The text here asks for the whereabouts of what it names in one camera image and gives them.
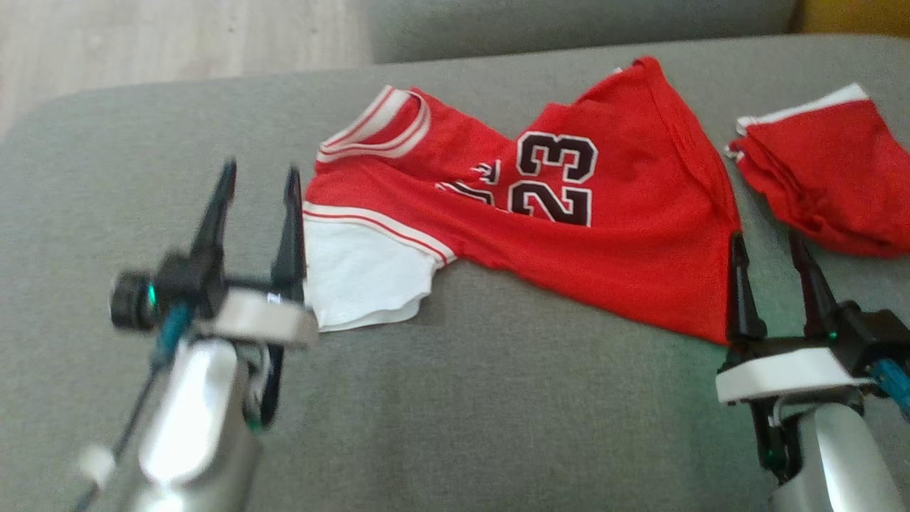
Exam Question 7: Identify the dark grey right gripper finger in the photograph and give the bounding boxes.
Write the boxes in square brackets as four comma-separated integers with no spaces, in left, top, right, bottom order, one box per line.
[725,231,767,346]
[788,230,841,338]

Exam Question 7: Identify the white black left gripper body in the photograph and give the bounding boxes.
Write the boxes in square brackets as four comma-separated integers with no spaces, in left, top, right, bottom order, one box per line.
[156,249,319,349]

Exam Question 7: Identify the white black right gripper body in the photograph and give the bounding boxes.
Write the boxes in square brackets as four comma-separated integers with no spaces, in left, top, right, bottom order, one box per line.
[714,333,879,407]

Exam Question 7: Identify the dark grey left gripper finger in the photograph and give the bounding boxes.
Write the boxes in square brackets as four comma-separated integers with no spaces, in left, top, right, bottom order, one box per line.
[270,165,308,303]
[191,159,239,285]

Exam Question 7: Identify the red shorts with white trim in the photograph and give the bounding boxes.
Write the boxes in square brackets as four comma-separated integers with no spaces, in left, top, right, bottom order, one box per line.
[725,83,910,258]

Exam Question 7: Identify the red basketball jersey number 23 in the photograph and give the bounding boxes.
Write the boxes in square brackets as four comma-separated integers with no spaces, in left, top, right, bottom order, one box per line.
[302,55,744,347]

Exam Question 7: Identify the grey fabric ottoman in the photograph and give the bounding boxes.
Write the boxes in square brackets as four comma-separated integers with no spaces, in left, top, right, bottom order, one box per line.
[0,34,910,512]

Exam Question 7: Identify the yellow and grey sofa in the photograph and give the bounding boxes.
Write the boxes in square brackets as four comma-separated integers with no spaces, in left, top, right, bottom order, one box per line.
[366,0,910,66]

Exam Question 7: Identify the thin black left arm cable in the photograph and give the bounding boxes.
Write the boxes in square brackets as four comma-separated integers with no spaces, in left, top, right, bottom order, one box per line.
[71,366,166,512]

